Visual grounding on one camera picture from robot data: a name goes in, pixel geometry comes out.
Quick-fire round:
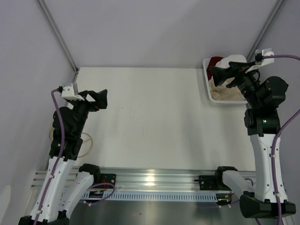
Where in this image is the white bucket hat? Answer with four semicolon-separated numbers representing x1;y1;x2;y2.
216;54;247;80

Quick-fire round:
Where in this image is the left aluminium frame post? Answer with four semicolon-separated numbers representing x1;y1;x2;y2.
35;0;78;74

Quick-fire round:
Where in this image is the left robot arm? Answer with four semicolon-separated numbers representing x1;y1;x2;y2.
19;89;108;225

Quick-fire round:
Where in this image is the gold wire hat stand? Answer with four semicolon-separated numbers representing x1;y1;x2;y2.
48;126;94;158

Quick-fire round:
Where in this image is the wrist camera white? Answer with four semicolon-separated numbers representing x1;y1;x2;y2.
61;82;84;101
246;48;274;73

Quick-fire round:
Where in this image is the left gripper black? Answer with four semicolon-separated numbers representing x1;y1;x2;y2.
69;89;107;135

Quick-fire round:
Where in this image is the slotted cable duct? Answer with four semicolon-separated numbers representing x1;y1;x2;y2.
82;191;218;203

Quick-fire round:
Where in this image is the aluminium mounting rail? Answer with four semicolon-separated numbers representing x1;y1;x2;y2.
31;166;257;192

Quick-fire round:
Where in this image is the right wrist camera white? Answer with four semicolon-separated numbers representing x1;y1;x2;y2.
246;48;274;73

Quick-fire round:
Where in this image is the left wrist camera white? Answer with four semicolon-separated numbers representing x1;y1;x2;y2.
61;82;84;101

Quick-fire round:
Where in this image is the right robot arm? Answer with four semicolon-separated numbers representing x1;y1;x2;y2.
210;62;296;222

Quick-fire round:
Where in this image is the aluminium frame post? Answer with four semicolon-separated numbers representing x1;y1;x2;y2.
35;0;78;74
246;0;287;61

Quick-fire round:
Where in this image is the white plastic basket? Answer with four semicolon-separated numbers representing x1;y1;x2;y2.
203;54;247;105

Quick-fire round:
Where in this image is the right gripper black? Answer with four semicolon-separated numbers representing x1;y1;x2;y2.
210;61;262;109

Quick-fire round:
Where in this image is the red bucket hat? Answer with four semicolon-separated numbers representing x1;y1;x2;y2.
206;56;223;80

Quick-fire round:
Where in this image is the right aluminium frame post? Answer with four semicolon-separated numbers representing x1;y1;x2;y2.
246;0;287;61

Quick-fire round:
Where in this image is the beige bucket hat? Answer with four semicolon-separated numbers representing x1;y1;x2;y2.
209;78;245;101

